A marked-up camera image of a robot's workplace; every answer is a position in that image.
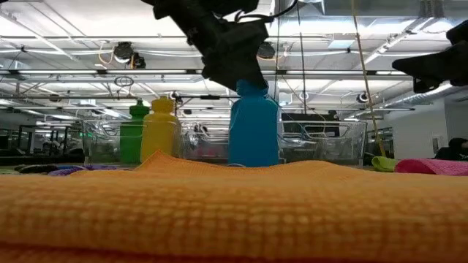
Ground orange microfibre cloth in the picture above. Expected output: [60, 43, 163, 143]
[0, 150, 468, 263]

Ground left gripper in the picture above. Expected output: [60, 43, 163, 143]
[184, 16, 272, 92]

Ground silver ceiling duct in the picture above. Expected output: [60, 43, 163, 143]
[272, 0, 326, 18]

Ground long ceiling light strip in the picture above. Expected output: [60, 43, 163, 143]
[0, 69, 416, 76]

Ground black coil wristband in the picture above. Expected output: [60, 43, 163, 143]
[13, 164, 60, 175]

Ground green plastic sports bottle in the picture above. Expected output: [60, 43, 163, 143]
[119, 99, 151, 165]

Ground clear plastic bin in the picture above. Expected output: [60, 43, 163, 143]
[181, 120, 284, 164]
[278, 120, 368, 165]
[81, 119, 184, 166]

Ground green microfibre cloth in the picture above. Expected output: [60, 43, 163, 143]
[371, 156, 401, 173]

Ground blue plastic sports bottle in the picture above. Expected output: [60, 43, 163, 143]
[227, 79, 281, 169]

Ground pink microfibre cloth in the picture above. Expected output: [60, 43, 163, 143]
[393, 158, 468, 178]

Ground person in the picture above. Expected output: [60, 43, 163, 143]
[434, 137, 468, 162]

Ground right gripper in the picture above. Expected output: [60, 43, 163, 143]
[391, 41, 468, 94]

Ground yellow plastic sports bottle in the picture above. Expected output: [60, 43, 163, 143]
[140, 95, 183, 164]

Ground silver round duct pipe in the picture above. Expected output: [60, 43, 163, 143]
[380, 78, 468, 110]

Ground purple coil wristband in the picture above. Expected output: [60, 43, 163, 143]
[46, 164, 122, 178]

